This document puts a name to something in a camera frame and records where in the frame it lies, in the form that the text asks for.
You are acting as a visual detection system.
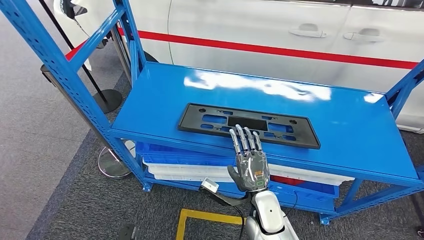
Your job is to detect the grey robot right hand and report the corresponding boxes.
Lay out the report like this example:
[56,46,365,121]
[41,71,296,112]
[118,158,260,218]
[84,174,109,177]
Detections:
[227,124,271,193]

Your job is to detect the black plastic plate frame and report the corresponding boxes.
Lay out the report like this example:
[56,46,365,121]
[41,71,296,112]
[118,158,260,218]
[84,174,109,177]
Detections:
[177,102,322,150]

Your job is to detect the blue steel shelf rack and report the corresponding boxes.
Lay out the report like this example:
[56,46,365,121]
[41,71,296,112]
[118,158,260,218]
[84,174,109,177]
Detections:
[0,0,424,226]

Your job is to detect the red plastic bin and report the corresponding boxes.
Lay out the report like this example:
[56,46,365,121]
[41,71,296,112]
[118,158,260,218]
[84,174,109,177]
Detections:
[269,175,306,186]

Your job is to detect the blue plastic bin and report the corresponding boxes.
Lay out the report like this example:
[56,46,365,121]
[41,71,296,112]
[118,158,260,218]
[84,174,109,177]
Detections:
[135,141,237,167]
[268,181,340,197]

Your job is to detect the dark robot foot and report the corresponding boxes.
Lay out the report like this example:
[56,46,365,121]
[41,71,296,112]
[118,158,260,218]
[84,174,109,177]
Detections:
[117,224,137,240]

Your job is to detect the white car red stripe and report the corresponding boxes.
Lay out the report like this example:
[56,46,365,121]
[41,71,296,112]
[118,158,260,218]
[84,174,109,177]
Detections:
[52,0,424,134]

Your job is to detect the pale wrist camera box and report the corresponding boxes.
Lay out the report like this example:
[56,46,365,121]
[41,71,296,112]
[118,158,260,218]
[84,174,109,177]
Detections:
[201,177,220,194]

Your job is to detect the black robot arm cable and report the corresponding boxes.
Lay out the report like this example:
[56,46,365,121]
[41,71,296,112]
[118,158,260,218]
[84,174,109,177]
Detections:
[231,204,247,240]

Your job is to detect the chrome stanchion post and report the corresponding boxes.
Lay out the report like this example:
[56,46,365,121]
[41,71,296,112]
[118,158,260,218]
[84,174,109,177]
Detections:
[39,63,137,180]
[110,25,133,82]

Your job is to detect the black stanchion post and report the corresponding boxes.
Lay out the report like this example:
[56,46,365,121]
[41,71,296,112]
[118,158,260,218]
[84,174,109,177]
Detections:
[37,0,123,115]

